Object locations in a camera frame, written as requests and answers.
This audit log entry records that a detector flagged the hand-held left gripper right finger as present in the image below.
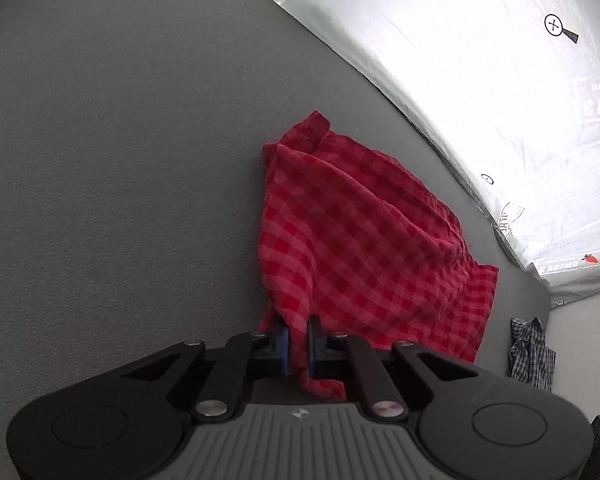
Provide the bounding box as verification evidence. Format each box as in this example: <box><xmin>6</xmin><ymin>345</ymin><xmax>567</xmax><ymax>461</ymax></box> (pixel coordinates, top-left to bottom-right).
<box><xmin>306</xmin><ymin>314</ymin><xmax>482</xmax><ymax>420</ymax></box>

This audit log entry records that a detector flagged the folded blue checked shirt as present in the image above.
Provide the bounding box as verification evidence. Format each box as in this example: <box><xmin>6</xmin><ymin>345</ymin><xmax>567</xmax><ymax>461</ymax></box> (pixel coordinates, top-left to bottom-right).
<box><xmin>508</xmin><ymin>316</ymin><xmax>557</xmax><ymax>392</ymax></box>

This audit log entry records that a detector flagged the red checked shirt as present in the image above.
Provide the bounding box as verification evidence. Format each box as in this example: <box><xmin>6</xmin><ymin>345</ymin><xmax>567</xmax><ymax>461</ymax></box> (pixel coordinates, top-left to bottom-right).
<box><xmin>256</xmin><ymin>110</ymin><xmax>500</xmax><ymax>402</ymax></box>

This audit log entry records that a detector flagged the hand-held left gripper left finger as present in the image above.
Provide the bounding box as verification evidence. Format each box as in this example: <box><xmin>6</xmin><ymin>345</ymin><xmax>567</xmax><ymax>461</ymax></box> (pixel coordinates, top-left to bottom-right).
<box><xmin>120</xmin><ymin>322</ymin><xmax>293</xmax><ymax>422</ymax></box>

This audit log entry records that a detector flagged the grey mat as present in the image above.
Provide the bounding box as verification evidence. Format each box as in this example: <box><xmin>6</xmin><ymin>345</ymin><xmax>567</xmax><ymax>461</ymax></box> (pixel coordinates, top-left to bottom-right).
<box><xmin>0</xmin><ymin>0</ymin><xmax>552</xmax><ymax>413</ymax></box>

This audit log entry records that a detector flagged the white printed sheet backdrop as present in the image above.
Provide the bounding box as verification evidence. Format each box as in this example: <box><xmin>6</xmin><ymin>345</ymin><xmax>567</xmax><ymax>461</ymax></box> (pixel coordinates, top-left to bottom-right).
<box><xmin>215</xmin><ymin>0</ymin><xmax>600</xmax><ymax>304</ymax></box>

